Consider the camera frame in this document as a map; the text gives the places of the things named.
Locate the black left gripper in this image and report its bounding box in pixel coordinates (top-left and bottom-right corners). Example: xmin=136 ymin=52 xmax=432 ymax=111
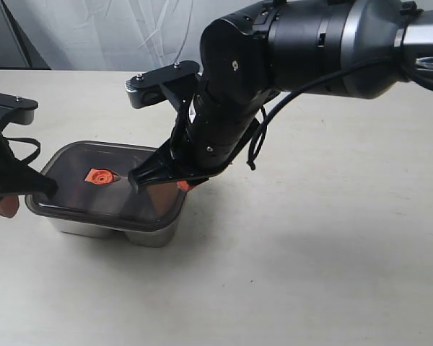
xmin=0 ymin=133 xmax=58 ymax=218

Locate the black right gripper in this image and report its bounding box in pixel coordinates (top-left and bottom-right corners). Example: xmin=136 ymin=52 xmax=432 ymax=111
xmin=128 ymin=119 xmax=260 ymax=193

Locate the stainless steel lunch box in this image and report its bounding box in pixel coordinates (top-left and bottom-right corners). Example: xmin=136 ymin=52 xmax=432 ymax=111
xmin=24 ymin=139 xmax=188 ymax=249

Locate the dark transparent box lid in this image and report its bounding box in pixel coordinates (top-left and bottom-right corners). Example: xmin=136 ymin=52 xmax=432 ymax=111
xmin=24 ymin=139 xmax=188 ymax=231

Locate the yellow toy cheese wedge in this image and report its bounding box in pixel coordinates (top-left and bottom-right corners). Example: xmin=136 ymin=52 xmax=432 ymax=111
xmin=146 ymin=182 xmax=179 ymax=216

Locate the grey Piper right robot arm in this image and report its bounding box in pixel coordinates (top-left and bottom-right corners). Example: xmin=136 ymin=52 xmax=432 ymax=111
xmin=126 ymin=1 xmax=433 ymax=188

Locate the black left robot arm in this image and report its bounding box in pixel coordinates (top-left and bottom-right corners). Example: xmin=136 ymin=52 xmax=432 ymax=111
xmin=0 ymin=132 xmax=58 ymax=218

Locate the white wrinkled backdrop curtain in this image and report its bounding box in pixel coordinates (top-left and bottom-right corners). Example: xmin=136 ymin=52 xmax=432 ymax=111
xmin=4 ymin=0 xmax=251 ymax=71

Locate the dark stand behind table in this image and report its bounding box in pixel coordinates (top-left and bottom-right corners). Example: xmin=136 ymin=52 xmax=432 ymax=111
xmin=0 ymin=1 xmax=50 ymax=70

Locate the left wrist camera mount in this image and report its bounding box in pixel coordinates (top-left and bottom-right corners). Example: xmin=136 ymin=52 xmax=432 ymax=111
xmin=0 ymin=93 xmax=38 ymax=133

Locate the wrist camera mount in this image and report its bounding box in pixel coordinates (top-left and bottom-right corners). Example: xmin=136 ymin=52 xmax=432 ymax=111
xmin=125 ymin=61 xmax=200 ymax=112
xmin=0 ymin=93 xmax=38 ymax=133

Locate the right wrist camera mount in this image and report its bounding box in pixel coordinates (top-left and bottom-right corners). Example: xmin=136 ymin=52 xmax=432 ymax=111
xmin=125 ymin=61 xmax=200 ymax=112

